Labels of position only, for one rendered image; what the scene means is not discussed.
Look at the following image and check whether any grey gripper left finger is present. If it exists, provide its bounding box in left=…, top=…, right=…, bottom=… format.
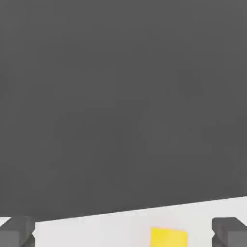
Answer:
left=0, top=216, right=36, bottom=247

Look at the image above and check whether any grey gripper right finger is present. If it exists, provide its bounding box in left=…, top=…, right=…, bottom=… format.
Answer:
left=211, top=217, right=247, bottom=247

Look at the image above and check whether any large yellow box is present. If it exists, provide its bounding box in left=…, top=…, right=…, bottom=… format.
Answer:
left=150, top=226, right=189, bottom=247

